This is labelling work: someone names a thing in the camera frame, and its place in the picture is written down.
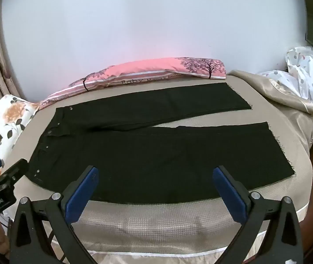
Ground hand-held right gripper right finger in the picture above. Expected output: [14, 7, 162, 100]
[212, 165, 303, 264]

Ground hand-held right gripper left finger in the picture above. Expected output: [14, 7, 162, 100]
[9, 165, 100, 264]

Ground black pants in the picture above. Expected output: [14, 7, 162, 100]
[28, 82, 296, 204]

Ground white floral pillow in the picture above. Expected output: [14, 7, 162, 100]
[0, 94, 40, 176]

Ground beige satin blanket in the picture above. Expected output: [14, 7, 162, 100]
[229, 70, 313, 154]

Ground white dotted quilt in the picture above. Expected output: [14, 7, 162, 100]
[257, 46, 313, 139]

